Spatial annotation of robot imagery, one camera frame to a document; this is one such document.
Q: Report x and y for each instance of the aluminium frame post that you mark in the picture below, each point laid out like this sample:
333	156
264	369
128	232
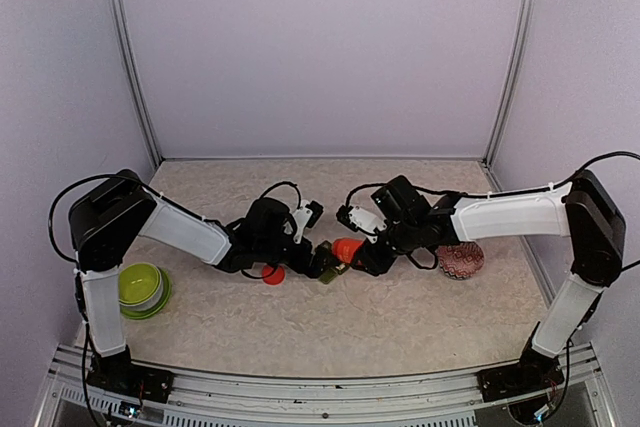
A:
142	114
516	58

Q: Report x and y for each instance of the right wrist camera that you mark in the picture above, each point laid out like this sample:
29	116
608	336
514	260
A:
360	220

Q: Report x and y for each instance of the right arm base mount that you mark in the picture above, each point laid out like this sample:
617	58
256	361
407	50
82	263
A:
517	379

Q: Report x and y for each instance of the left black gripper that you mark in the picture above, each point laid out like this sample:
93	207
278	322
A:
315	270

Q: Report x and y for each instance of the front aluminium rail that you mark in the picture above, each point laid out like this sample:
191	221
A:
462	397

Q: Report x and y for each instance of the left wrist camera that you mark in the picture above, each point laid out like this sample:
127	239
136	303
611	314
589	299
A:
305	217

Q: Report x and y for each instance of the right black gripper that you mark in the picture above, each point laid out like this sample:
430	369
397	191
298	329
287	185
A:
373	264

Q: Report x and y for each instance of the green bowl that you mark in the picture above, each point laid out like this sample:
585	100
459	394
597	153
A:
137	283

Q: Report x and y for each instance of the green plate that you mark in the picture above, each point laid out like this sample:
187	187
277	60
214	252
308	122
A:
152	306

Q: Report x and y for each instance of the green weekly pill organizer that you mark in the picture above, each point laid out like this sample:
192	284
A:
334	269

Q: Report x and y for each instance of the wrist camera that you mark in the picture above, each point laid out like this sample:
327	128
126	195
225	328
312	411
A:
305	217
360	220

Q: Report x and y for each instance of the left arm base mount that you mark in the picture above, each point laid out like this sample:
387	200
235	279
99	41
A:
133	380

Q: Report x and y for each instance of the right aluminium frame post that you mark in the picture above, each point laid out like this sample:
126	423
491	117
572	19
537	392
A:
516	58

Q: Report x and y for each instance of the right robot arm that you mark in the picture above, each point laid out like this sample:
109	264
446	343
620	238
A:
579	209

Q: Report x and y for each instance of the red patterned oval tin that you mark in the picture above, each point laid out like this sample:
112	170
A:
462	261

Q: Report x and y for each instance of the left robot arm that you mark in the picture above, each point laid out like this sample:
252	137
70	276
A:
107	221

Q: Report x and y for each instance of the red pill bottle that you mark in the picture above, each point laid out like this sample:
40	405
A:
344	249

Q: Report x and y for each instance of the left aluminium frame post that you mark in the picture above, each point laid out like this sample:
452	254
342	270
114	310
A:
142	114

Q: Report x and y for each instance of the red bottle cap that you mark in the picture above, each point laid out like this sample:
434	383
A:
273	275

